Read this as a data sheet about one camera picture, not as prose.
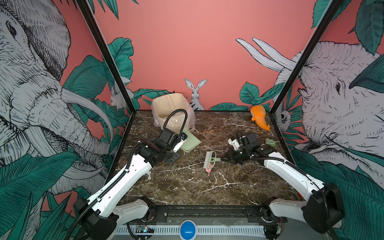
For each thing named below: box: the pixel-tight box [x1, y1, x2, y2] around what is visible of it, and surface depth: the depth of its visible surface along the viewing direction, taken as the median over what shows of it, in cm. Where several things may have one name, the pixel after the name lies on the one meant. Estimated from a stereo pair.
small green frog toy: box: [264, 138, 277, 149], surface depth 103 cm
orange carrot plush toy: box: [250, 105, 271, 132], surface depth 113 cm
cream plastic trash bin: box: [151, 93, 196, 133], surface depth 95 cm
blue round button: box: [179, 219, 197, 240], surface depth 70 cm
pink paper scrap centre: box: [205, 163, 213, 177], surface depth 90 cm
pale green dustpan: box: [181, 128, 203, 152], surface depth 82 cm
